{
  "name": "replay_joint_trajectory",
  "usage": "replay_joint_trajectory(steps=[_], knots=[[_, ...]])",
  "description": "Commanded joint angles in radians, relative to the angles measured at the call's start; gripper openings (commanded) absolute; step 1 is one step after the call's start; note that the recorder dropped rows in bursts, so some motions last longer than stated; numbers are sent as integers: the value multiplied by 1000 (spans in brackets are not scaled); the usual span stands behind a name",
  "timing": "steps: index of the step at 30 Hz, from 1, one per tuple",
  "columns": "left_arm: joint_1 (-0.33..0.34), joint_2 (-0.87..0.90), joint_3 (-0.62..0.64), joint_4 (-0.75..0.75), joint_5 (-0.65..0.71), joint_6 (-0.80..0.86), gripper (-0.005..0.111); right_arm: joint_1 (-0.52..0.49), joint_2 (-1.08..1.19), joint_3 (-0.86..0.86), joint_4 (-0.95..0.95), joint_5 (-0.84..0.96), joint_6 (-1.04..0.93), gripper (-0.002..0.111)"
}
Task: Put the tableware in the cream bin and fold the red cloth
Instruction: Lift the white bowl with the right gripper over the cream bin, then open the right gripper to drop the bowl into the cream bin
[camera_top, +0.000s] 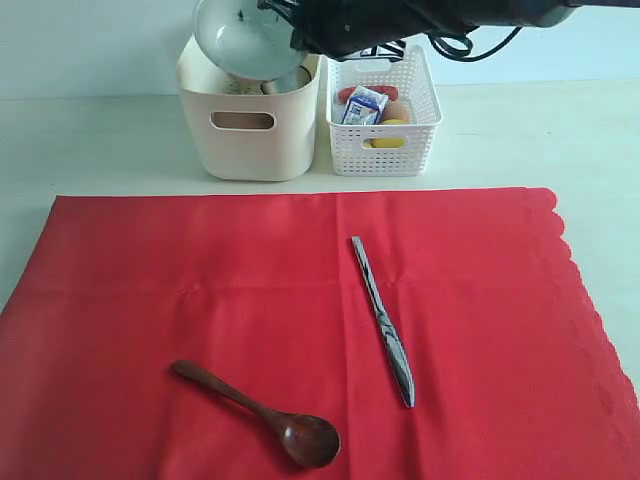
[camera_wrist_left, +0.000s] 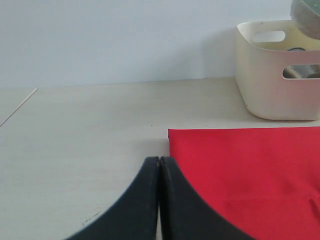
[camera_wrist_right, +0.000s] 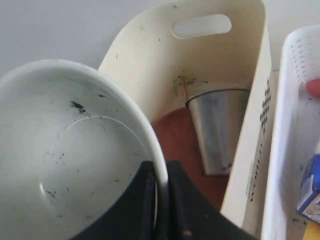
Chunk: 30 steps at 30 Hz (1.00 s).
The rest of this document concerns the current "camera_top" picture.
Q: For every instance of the stainless steel cup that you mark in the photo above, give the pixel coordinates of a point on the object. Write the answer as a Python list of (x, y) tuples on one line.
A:
[(290, 82)]

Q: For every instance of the cream plastic bin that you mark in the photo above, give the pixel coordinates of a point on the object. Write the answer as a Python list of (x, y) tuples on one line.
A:
[(281, 153)]

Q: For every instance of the blue white milk carton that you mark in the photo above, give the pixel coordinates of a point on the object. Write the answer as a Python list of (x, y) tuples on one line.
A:
[(363, 106)]

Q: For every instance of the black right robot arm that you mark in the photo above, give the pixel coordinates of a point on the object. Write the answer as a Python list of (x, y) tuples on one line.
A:
[(467, 16)]

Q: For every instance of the brown egg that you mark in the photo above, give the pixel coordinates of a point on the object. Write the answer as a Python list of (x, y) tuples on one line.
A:
[(396, 111)]

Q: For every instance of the silver table knife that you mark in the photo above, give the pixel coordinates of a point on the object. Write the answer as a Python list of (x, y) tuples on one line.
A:
[(394, 347)]

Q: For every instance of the red sausage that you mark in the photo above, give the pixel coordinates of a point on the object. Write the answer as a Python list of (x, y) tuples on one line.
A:
[(390, 91)]

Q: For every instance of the red table cloth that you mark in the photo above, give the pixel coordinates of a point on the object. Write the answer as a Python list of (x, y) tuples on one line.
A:
[(515, 376)]

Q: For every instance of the white perforated plastic basket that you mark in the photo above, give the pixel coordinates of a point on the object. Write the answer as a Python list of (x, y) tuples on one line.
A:
[(412, 77)]

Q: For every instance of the brown wooden plate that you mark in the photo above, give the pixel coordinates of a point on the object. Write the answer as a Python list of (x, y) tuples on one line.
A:
[(236, 120)]

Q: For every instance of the yellow lemon piece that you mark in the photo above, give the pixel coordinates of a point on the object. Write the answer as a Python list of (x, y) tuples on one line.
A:
[(387, 143)]

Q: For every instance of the dark wooden spoon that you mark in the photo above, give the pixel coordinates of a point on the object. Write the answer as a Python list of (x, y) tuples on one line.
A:
[(308, 440)]

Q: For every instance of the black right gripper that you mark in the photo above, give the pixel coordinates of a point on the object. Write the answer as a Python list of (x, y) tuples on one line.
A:
[(339, 28)]

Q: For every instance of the white ceramic bowl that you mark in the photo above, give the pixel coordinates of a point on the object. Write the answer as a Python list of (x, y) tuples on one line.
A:
[(245, 41)]

